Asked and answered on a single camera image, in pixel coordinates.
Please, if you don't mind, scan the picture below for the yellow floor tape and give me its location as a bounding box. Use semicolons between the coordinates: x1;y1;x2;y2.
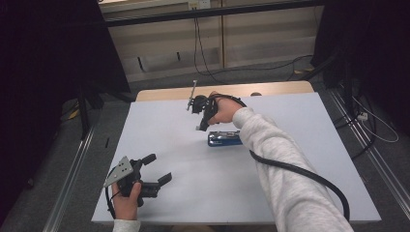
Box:
293;65;315;75
65;106;81;122

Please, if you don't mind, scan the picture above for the black cable bundle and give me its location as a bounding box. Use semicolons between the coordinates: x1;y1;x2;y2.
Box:
333;91;377;161

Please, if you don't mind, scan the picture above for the black horizontal bar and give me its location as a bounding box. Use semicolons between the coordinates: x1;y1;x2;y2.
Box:
103;0;325;29

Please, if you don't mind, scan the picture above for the black floor cable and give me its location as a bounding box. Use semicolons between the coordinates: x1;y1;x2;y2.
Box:
206;53;314;82

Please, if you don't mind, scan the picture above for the black stand leg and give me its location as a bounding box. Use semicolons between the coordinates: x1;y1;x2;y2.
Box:
75;89;106;141

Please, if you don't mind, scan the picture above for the metal floor rail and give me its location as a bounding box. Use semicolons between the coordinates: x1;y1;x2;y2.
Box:
326;87;410;213
41;126;97;232

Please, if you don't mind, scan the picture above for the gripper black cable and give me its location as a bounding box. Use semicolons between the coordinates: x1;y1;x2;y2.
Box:
104;165;122;220
211;93;352;223

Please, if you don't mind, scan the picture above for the white wall socket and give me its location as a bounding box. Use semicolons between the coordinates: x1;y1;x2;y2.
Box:
188;0;212;11

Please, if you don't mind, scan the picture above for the blue tool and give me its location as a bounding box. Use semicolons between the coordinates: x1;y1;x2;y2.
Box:
207;130;244;148

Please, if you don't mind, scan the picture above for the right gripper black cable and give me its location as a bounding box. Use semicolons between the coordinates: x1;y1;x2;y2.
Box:
211;93;352;223

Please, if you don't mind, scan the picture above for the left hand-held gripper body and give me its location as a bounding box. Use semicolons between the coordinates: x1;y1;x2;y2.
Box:
102;156;161;208

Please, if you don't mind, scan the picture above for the person's right hand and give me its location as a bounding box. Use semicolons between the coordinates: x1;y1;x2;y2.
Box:
207;91;248;127

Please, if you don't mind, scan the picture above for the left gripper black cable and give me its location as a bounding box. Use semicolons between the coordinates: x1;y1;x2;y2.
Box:
104;165;122;220

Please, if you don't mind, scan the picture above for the white cable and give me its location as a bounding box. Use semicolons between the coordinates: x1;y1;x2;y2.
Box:
351;95;400;144

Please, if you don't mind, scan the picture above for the black hanging cable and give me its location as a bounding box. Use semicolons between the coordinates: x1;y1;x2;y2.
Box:
192;16;228;85

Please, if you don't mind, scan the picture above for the person's left hand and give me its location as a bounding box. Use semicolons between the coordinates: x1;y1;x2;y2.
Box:
111;181;143;222

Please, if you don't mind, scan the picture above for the black curtain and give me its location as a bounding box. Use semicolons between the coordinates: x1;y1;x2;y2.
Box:
0;0;132;223
309;0;410;138

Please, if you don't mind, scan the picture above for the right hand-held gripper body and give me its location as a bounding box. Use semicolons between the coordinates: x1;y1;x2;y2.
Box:
186;79;219;121

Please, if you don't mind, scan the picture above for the white table board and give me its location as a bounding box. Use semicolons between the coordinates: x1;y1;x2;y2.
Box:
91;92;383;226

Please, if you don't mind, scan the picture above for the wooden table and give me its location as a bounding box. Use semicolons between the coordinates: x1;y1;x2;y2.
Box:
134;80;316;103

